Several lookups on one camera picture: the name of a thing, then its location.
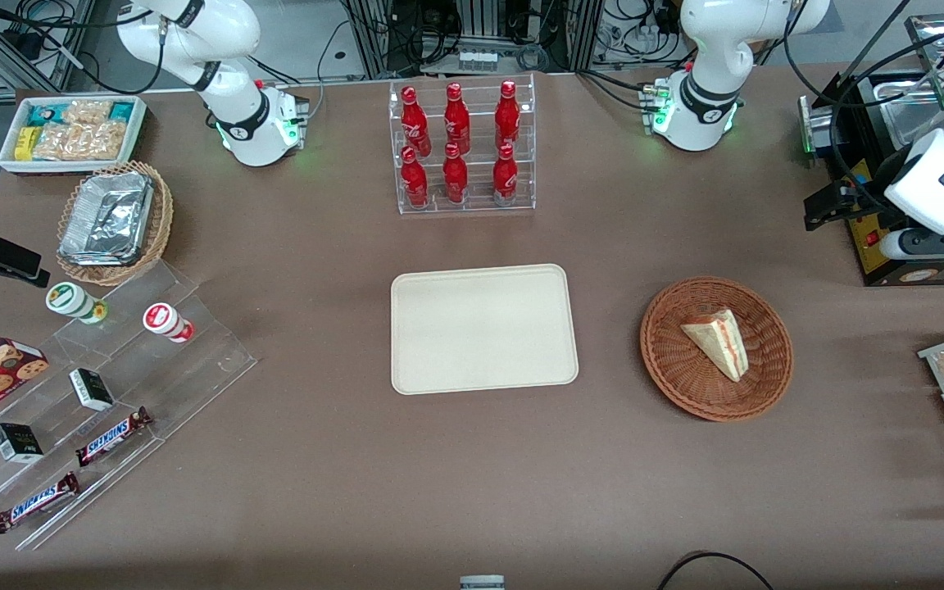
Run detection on beige plastic tray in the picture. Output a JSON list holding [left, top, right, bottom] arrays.
[[391, 264, 580, 396]]

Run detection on clear acrylic stepped shelf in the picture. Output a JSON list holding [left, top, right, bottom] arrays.
[[0, 261, 258, 551]]

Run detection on round brown wicker basket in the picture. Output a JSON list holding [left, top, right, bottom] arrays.
[[640, 277, 794, 423]]

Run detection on white snack bin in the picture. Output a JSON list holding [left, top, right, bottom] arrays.
[[0, 95, 148, 175]]

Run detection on red lid yogurt cup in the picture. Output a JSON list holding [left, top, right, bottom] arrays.
[[143, 302, 195, 343]]

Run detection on black table cable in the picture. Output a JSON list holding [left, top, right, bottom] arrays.
[[656, 551, 776, 590]]

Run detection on small black box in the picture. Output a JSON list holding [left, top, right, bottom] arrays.
[[0, 423, 45, 465], [69, 368, 116, 412]]

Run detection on steel food pan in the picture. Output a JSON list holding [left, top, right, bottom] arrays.
[[869, 74, 944, 150]]

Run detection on silver foil packets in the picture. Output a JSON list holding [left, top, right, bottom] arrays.
[[59, 170, 154, 268]]

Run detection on triangular sandwich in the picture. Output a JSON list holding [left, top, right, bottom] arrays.
[[679, 309, 747, 384]]

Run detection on black hot food display case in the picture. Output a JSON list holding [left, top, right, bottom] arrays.
[[800, 12, 944, 288]]

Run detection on clear acrylic bottle rack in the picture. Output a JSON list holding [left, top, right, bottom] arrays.
[[388, 74, 537, 216]]

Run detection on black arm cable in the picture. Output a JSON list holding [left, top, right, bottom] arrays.
[[782, 0, 944, 210]]

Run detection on red cola bottle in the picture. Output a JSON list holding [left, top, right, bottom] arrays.
[[495, 79, 521, 153], [401, 146, 430, 210], [442, 143, 470, 206], [492, 143, 519, 207], [401, 86, 431, 158], [443, 82, 471, 155]]

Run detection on Snickers chocolate bar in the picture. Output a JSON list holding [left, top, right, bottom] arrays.
[[0, 471, 82, 535], [75, 406, 154, 468]]

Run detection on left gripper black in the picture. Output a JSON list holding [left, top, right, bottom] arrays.
[[804, 156, 909, 235]]

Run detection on green lid yogurt cup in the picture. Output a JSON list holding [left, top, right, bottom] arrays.
[[45, 282, 109, 325]]

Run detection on aluminium frame with cables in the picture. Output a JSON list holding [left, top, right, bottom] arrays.
[[0, 0, 98, 103]]

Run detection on aluminium equipment rack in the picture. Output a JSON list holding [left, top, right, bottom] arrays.
[[341, 0, 606, 79]]

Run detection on oval tan wicker basket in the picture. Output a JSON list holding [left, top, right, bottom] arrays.
[[56, 160, 175, 288]]

